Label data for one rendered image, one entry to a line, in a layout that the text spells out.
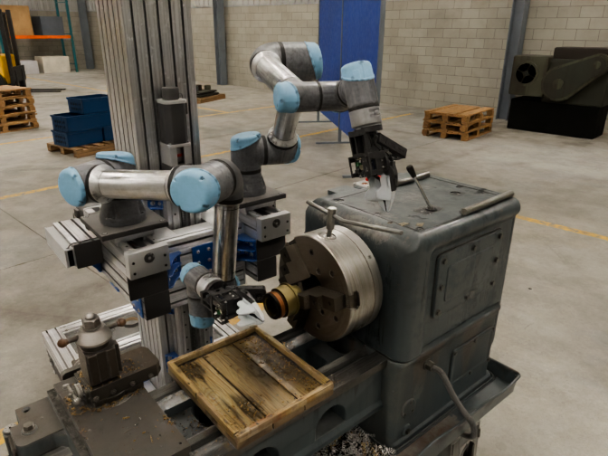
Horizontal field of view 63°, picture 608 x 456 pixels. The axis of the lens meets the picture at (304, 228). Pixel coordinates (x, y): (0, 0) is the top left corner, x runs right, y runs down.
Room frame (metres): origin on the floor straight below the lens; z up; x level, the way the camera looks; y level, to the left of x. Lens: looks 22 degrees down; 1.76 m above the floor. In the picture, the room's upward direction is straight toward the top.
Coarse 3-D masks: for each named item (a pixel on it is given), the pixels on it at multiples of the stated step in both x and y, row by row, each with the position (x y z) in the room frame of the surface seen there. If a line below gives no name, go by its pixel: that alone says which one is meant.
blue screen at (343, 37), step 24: (336, 0) 8.77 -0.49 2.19; (360, 0) 7.22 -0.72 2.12; (384, 0) 6.21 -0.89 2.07; (336, 24) 8.71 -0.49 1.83; (360, 24) 7.16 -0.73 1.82; (384, 24) 6.22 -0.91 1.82; (336, 48) 8.66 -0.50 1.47; (360, 48) 7.11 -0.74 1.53; (336, 72) 8.60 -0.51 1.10; (312, 120) 10.25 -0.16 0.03; (336, 120) 8.49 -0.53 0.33
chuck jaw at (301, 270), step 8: (288, 248) 1.28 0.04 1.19; (296, 248) 1.29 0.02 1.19; (288, 256) 1.27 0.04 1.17; (296, 256) 1.27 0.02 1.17; (288, 264) 1.24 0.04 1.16; (296, 264) 1.26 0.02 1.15; (304, 264) 1.27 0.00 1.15; (288, 272) 1.24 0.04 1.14; (296, 272) 1.24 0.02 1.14; (304, 272) 1.25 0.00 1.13; (280, 280) 1.23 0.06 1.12; (288, 280) 1.21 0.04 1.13; (296, 280) 1.22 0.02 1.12
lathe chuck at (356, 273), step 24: (312, 240) 1.25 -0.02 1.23; (336, 240) 1.25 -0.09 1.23; (312, 264) 1.25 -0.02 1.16; (336, 264) 1.18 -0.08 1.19; (360, 264) 1.20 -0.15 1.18; (336, 288) 1.18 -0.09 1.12; (360, 288) 1.16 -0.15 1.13; (312, 312) 1.25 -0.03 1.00; (336, 312) 1.17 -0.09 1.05; (360, 312) 1.15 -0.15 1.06; (336, 336) 1.17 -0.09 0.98
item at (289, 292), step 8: (280, 288) 1.18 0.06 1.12; (288, 288) 1.18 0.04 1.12; (296, 288) 1.20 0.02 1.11; (264, 296) 1.17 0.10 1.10; (272, 296) 1.15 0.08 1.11; (280, 296) 1.16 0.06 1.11; (288, 296) 1.16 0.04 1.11; (296, 296) 1.16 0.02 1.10; (264, 304) 1.18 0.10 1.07; (272, 304) 1.19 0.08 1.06; (280, 304) 1.14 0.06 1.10; (288, 304) 1.14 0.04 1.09; (296, 304) 1.16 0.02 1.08; (272, 312) 1.17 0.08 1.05; (280, 312) 1.13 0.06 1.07; (288, 312) 1.14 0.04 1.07; (296, 312) 1.17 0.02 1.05
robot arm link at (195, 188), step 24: (72, 168) 1.41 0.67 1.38; (96, 168) 1.41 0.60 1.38; (192, 168) 1.26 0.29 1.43; (216, 168) 1.30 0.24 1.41; (72, 192) 1.39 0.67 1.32; (96, 192) 1.38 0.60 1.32; (120, 192) 1.35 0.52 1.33; (144, 192) 1.32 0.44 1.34; (168, 192) 1.27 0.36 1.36; (192, 192) 1.23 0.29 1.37; (216, 192) 1.25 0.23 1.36
